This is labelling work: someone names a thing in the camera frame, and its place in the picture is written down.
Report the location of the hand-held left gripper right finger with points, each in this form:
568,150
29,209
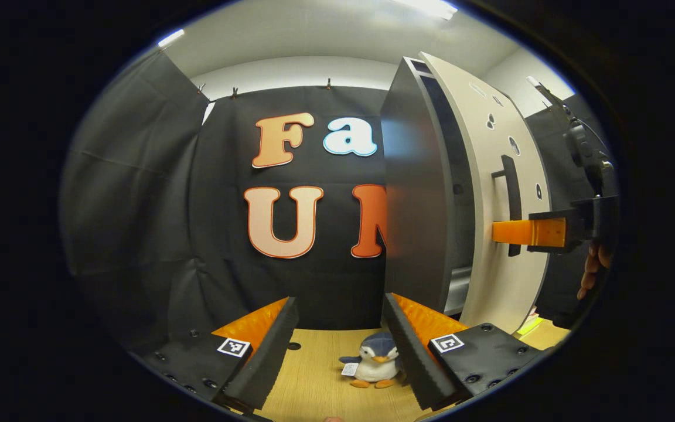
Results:
413,357

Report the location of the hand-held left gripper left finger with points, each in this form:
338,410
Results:
267,357

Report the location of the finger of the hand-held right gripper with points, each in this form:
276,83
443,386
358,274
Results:
575,225

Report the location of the white cabinet door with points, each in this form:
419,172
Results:
501,293

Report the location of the penguin plush toy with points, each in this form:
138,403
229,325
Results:
375,366

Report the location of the brown thin book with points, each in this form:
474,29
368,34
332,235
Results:
531,313

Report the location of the yellow thin book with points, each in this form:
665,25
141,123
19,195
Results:
531,326

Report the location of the ceiling light panel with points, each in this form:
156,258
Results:
170,38
431,7

